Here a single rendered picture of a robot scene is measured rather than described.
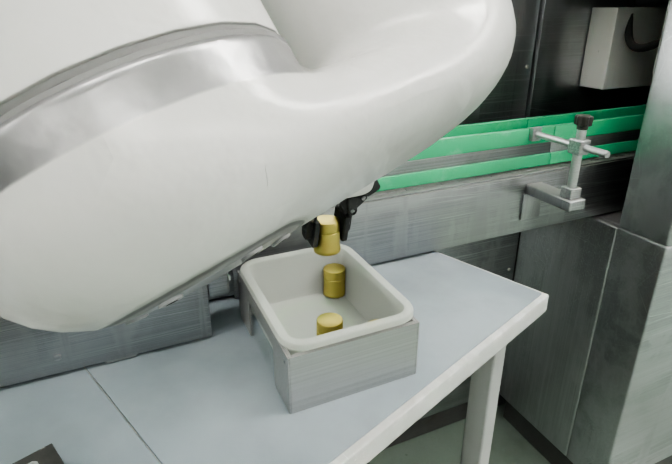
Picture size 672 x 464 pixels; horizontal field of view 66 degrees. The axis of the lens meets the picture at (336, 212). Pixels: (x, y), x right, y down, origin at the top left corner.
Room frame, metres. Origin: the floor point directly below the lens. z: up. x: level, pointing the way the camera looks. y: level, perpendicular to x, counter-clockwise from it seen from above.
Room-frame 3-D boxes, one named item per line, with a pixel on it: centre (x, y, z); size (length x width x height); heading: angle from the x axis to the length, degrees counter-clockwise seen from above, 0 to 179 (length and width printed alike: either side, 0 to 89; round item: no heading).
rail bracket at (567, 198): (0.90, -0.42, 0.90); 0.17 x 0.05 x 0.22; 24
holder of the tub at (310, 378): (0.62, 0.03, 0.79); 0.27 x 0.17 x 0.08; 24
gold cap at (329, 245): (0.61, 0.01, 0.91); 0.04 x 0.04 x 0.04
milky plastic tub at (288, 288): (0.60, 0.02, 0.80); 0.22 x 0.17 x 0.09; 24
